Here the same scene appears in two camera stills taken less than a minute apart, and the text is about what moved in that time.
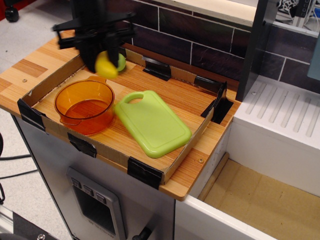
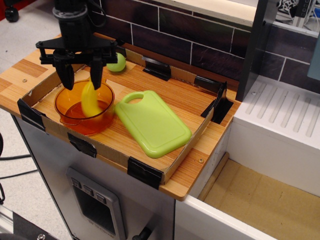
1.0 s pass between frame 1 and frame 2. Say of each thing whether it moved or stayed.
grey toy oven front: stayed
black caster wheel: stayed
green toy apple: stayed
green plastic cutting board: stayed
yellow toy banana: moved
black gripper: moved
